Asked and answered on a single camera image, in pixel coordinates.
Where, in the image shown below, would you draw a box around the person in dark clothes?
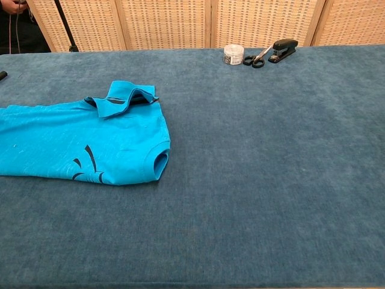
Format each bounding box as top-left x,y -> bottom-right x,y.
0,0 -> 52,55

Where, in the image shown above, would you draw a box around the blue table mat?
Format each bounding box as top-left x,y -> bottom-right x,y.
0,44 -> 385,289

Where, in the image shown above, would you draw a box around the black tripod stand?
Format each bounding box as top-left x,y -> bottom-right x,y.
53,0 -> 79,52

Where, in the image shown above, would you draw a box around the black stapler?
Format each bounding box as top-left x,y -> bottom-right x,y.
267,39 -> 299,64

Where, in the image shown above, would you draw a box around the black handled scissors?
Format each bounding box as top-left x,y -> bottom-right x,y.
242,45 -> 273,69

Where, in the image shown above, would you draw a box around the wicker folding screen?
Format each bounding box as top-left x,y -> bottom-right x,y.
25,0 -> 385,52

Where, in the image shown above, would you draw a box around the blue printed T-shirt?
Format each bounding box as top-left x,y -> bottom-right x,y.
0,80 -> 171,187

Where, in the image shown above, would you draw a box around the clear plastic jar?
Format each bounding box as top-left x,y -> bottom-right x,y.
223,44 -> 244,65

